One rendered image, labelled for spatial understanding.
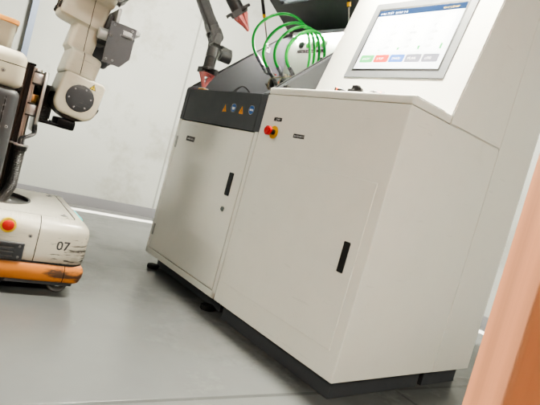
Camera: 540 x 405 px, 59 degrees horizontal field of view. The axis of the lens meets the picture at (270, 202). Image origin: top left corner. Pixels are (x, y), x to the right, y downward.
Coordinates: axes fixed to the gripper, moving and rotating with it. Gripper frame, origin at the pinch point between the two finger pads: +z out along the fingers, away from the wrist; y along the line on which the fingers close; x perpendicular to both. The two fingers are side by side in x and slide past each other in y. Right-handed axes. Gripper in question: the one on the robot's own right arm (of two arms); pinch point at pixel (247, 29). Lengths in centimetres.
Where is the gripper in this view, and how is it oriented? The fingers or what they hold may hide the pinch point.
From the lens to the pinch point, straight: 221.7
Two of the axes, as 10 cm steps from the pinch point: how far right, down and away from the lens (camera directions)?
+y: 8.0, -5.5, 2.4
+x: -3.9, -1.6, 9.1
